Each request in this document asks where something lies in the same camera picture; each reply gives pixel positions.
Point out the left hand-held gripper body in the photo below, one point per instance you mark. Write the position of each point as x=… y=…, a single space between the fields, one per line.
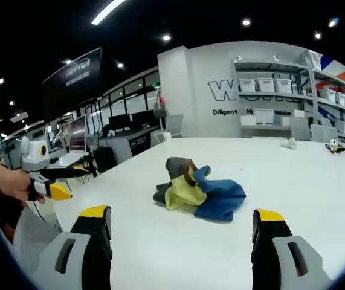
x=33 y=154

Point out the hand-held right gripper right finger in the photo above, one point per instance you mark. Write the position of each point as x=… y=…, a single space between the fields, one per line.
x=269 y=250

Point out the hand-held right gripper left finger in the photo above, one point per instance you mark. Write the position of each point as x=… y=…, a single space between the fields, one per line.
x=93 y=250

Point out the yellow blue grey garment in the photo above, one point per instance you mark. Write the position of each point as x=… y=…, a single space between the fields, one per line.
x=214 y=199

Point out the person's left hand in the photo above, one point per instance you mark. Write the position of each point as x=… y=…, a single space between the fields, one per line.
x=21 y=187

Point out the white desk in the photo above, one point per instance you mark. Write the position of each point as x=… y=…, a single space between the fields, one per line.
x=69 y=157

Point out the silver desktop monitor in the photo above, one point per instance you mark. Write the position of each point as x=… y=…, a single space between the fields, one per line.
x=78 y=133

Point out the black computer tower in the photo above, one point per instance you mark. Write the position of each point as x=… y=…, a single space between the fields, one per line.
x=104 y=158

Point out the dark office desk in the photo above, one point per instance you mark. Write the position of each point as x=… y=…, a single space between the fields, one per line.
x=130 y=142

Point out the black monitor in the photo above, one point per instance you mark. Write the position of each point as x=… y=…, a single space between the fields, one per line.
x=119 y=121
x=143 y=117

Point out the black hanging sign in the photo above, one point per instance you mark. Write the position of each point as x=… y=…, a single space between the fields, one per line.
x=72 y=78

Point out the small white object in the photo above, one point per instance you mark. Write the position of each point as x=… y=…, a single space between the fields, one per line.
x=289 y=143

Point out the white mug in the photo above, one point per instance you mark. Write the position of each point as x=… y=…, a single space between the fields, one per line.
x=166 y=137

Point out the small yellow black toy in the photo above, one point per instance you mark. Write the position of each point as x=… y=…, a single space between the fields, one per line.
x=333 y=146

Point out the coat stand with pink bag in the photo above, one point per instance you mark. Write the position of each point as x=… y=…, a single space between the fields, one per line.
x=161 y=102

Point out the grey chair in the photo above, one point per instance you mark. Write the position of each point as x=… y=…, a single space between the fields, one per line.
x=300 y=128
x=174 y=125

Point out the grey metal shelving unit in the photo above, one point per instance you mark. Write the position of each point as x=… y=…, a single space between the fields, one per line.
x=311 y=99

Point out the linear ceiling light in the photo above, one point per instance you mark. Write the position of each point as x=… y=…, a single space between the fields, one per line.
x=105 y=12

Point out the row of white storage bins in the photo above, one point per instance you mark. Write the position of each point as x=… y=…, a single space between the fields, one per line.
x=266 y=85

